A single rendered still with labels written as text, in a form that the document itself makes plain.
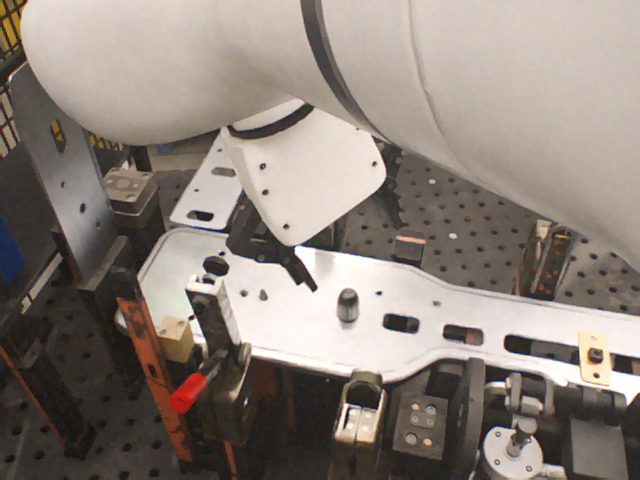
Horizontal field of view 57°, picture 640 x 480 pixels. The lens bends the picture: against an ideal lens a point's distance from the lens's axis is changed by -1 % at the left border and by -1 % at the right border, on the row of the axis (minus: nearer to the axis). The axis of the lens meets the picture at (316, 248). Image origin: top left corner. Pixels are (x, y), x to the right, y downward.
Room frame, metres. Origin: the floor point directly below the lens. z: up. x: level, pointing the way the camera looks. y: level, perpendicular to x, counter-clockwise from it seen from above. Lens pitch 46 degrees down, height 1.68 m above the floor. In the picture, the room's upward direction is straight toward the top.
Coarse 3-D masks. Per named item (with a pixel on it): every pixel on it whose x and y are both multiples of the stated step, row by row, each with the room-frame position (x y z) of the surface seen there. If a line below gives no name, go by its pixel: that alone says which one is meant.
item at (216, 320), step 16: (208, 272) 0.43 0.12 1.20; (224, 272) 0.43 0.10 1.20; (192, 288) 0.39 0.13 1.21; (208, 288) 0.39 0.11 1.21; (224, 288) 0.40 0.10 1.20; (192, 304) 0.40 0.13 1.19; (208, 304) 0.39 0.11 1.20; (224, 304) 0.40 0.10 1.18; (208, 320) 0.40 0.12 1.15; (224, 320) 0.39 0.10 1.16; (208, 336) 0.41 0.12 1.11; (224, 336) 0.40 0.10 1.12; (240, 336) 0.42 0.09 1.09
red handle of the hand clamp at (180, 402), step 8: (216, 352) 0.41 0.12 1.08; (224, 352) 0.41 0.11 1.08; (208, 360) 0.39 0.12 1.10; (216, 360) 0.39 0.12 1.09; (224, 360) 0.40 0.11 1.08; (200, 368) 0.37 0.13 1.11; (208, 368) 0.37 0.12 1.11; (216, 368) 0.37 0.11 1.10; (192, 376) 0.35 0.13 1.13; (200, 376) 0.35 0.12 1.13; (208, 376) 0.35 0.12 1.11; (184, 384) 0.33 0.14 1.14; (192, 384) 0.33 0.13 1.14; (200, 384) 0.33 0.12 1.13; (176, 392) 0.31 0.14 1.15; (184, 392) 0.31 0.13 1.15; (192, 392) 0.32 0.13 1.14; (200, 392) 0.33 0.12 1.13; (176, 400) 0.30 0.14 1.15; (184, 400) 0.31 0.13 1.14; (192, 400) 0.31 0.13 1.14; (176, 408) 0.30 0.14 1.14; (184, 408) 0.30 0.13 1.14
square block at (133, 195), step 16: (112, 176) 0.77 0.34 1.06; (128, 176) 0.77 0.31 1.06; (144, 176) 0.77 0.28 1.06; (112, 192) 0.73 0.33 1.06; (128, 192) 0.73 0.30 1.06; (144, 192) 0.74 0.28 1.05; (112, 208) 0.71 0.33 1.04; (128, 208) 0.71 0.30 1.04; (144, 208) 0.72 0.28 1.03; (160, 208) 0.77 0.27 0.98; (128, 224) 0.71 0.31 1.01; (144, 224) 0.71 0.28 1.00; (160, 224) 0.76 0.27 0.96; (144, 240) 0.71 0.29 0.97; (144, 256) 0.71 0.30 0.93
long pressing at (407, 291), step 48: (192, 240) 0.68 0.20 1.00; (144, 288) 0.58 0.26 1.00; (240, 288) 0.58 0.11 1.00; (288, 288) 0.58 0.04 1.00; (336, 288) 0.58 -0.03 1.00; (384, 288) 0.58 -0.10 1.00; (432, 288) 0.58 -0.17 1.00; (288, 336) 0.49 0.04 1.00; (336, 336) 0.49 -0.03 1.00; (384, 336) 0.49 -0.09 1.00; (432, 336) 0.49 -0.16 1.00; (528, 336) 0.49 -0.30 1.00; (576, 336) 0.49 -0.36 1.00; (624, 336) 0.49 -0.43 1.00; (384, 384) 0.41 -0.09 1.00; (624, 384) 0.41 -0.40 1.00
